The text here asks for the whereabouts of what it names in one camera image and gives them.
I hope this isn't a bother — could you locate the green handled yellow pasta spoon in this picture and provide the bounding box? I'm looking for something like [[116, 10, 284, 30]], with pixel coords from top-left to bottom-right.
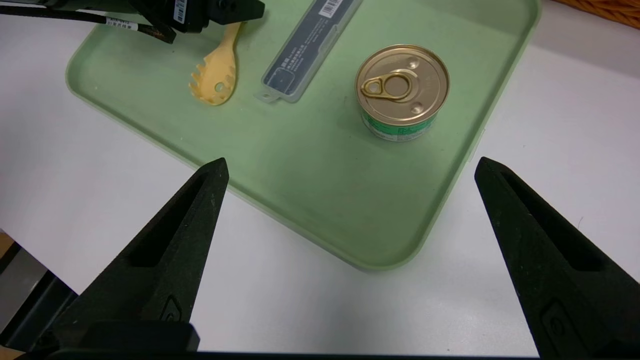
[[189, 22, 246, 106]]

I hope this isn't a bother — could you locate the light green plastic tray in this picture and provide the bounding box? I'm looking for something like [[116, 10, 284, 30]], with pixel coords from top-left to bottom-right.
[[65, 0, 543, 272]]

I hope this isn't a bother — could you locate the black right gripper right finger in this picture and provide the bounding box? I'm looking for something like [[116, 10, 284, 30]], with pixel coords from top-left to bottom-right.
[[473, 156, 640, 359]]

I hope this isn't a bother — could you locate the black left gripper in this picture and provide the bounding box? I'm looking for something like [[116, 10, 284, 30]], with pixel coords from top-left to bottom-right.
[[30, 0, 266, 35]]

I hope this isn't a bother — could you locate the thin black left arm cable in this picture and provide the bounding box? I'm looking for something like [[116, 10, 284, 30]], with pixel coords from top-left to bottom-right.
[[0, 6, 178, 45]]

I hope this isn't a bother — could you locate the gold lid green label can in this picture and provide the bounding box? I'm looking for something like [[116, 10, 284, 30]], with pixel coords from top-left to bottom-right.
[[355, 44, 451, 143]]

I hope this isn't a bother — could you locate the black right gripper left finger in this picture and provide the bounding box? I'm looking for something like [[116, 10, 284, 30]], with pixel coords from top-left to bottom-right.
[[32, 157, 230, 352]]

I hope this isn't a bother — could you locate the orange wicker basket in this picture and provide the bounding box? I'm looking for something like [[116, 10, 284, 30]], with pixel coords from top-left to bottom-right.
[[552, 0, 640, 30]]

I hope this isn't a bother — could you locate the grey translucent slim plastic case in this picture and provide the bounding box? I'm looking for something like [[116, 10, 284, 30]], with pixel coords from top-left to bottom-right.
[[254, 0, 364, 104]]

